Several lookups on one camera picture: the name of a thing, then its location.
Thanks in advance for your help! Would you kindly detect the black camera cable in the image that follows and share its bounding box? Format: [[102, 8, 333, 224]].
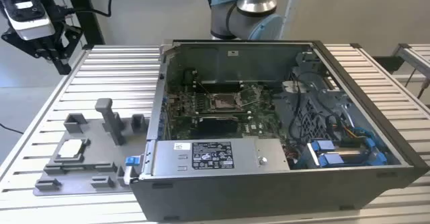
[[58, 0, 117, 18]]

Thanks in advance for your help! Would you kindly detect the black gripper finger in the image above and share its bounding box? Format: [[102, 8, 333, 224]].
[[54, 22, 84, 75], [1, 27, 62, 75]]

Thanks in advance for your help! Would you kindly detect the silver power supply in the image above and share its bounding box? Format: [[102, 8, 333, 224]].
[[149, 137, 291, 177]]

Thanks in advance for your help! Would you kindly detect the black frame post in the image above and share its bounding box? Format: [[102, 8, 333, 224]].
[[33, 0, 106, 46]]

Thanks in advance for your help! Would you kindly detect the black fan shroud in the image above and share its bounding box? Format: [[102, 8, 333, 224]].
[[289, 100, 340, 144]]

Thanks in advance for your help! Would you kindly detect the black wire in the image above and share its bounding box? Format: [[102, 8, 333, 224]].
[[315, 95, 340, 144]]

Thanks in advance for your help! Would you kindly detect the metal slat side table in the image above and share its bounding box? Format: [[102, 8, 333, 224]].
[[391, 42, 430, 84]]

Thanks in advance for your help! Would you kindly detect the thin wire locking lever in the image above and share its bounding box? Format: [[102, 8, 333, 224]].
[[197, 81, 213, 96]]

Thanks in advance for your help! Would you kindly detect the black heatsink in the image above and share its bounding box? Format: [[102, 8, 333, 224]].
[[196, 115, 239, 134]]

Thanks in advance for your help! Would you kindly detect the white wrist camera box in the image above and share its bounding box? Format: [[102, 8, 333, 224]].
[[0, 0, 57, 41]]

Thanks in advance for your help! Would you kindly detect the CPU socket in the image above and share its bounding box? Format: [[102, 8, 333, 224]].
[[209, 93, 241, 110]]

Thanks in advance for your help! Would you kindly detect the green motherboard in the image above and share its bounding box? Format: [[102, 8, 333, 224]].
[[165, 82, 292, 141]]

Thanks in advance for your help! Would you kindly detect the grey parts rack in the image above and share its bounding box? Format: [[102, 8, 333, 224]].
[[32, 97, 152, 197]]

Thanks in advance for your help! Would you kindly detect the blue disk carrier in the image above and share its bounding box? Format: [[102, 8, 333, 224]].
[[317, 153, 345, 165], [313, 139, 336, 151]]

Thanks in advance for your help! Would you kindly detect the silver metal bracket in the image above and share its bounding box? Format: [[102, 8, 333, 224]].
[[280, 80, 316, 94]]

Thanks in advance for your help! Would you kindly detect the black floor cable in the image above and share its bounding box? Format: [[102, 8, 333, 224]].
[[0, 122, 24, 134]]

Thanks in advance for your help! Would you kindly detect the coloured wire bundle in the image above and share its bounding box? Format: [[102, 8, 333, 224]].
[[339, 125, 368, 140]]

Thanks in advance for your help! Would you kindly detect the black PC case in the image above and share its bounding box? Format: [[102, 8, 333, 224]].
[[129, 39, 424, 222]]

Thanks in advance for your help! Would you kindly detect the silver CPU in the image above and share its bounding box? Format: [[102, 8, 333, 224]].
[[56, 138, 86, 159]]

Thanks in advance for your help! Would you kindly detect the metal socket cover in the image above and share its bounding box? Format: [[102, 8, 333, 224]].
[[236, 85, 263, 107]]

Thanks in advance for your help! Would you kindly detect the black RAM slot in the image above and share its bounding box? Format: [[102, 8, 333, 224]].
[[192, 81, 245, 88], [192, 109, 252, 115]]

